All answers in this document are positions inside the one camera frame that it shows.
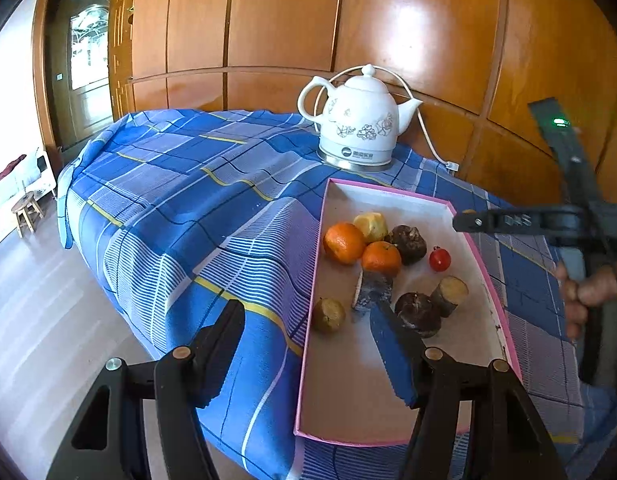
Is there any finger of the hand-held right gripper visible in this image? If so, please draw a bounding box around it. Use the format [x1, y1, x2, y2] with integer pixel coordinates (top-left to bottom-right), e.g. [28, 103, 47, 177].
[453, 204, 593, 239]

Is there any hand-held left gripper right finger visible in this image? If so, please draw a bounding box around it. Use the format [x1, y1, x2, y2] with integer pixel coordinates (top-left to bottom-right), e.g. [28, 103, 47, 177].
[369, 301, 569, 480]

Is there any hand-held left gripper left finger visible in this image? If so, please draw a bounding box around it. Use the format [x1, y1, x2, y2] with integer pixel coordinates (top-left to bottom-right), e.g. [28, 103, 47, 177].
[46, 299, 246, 480]

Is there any pink cardboard box tray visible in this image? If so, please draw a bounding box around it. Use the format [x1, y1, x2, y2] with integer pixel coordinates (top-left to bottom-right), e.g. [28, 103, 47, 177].
[293, 177, 523, 447]

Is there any dark brown water chestnut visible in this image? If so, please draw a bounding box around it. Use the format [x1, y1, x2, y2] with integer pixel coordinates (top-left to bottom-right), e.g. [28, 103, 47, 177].
[395, 291, 443, 338]
[386, 225, 428, 266]

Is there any dark purple sugarcane piece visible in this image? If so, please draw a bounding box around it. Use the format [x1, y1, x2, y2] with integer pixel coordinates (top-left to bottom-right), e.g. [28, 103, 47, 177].
[351, 267, 394, 313]

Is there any tan longan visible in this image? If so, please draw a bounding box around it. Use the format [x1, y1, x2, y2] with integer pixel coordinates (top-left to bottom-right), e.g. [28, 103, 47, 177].
[311, 297, 347, 334]

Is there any red cherry tomato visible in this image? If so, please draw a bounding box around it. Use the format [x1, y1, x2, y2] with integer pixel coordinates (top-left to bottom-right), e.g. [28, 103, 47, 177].
[429, 246, 452, 272]

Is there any orange mandarin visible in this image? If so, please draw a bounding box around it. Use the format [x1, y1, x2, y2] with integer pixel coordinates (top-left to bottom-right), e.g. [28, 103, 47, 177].
[361, 241, 403, 278]
[323, 222, 367, 266]

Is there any yellow peeled chunk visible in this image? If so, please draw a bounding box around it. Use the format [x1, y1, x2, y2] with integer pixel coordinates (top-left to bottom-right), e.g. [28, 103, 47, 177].
[353, 211, 389, 243]

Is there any person's right hand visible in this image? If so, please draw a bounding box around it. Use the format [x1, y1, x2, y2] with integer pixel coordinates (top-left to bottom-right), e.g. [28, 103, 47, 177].
[556, 260, 617, 341]

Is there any blue plaid tablecloth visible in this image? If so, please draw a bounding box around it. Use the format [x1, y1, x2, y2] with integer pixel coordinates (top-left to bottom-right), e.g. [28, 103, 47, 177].
[56, 108, 617, 480]

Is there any white ceramic electric kettle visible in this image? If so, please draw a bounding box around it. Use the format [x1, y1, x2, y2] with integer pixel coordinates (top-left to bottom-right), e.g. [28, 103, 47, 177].
[297, 64, 423, 171]

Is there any small wooden stool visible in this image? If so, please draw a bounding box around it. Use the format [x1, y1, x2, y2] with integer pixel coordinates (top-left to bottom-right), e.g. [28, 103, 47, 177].
[11, 192, 45, 238]

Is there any white bench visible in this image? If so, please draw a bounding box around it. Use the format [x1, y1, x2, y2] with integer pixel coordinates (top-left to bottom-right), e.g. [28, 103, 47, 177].
[0, 147, 56, 201]

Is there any red cloth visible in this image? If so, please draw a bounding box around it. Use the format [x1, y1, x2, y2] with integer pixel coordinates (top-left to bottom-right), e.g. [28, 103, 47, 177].
[0, 154, 26, 181]

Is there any wooden wardrobe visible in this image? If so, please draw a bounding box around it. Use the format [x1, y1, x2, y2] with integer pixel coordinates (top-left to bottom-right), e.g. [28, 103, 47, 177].
[108, 0, 617, 211]

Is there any wooden door with glass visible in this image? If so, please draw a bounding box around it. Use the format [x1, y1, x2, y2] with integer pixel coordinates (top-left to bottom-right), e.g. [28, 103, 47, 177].
[32, 0, 116, 151]

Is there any white kettle power cord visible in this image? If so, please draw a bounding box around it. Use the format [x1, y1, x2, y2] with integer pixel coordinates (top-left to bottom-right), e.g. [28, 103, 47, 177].
[329, 67, 452, 166]

